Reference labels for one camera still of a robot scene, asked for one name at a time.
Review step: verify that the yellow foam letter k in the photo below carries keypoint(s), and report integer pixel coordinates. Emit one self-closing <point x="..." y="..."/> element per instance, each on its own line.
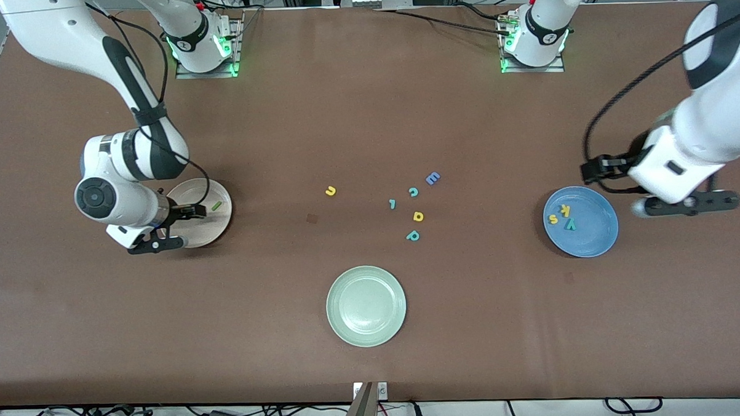
<point x="565" y="211"/>

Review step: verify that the teal foam letter y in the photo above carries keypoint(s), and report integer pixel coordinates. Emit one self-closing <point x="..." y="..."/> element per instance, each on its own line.
<point x="570" y="225"/>

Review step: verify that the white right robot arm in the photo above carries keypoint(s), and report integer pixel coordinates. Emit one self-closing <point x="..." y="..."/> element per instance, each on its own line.
<point x="50" y="28"/>

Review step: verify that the beige brown plate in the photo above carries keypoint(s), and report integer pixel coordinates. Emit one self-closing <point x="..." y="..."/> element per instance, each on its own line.
<point x="207" y="229"/>

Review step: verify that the blue plate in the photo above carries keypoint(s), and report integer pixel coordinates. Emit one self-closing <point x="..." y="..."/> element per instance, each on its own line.
<point x="592" y="234"/>

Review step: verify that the blue foam letter E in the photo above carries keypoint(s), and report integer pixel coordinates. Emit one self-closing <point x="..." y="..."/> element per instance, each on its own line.
<point x="432" y="179"/>

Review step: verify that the pale green plate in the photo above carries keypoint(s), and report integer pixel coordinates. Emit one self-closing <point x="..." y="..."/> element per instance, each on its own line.
<point x="366" y="306"/>

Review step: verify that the teal foam letter d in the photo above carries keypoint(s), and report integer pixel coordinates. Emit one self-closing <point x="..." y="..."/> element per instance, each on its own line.
<point x="410" y="237"/>

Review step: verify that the grey left arm base plate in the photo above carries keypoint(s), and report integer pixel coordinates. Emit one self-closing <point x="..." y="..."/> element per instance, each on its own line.
<point x="550" y="69"/>

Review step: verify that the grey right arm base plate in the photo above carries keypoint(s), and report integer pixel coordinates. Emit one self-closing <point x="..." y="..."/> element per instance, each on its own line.
<point x="208" y="74"/>

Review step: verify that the white mounting bracket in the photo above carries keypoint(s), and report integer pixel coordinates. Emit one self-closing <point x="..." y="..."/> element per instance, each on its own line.
<point x="382" y="390"/>

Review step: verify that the grey metal camera post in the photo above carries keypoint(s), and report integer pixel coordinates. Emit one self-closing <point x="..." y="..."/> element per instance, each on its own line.
<point x="362" y="411"/>

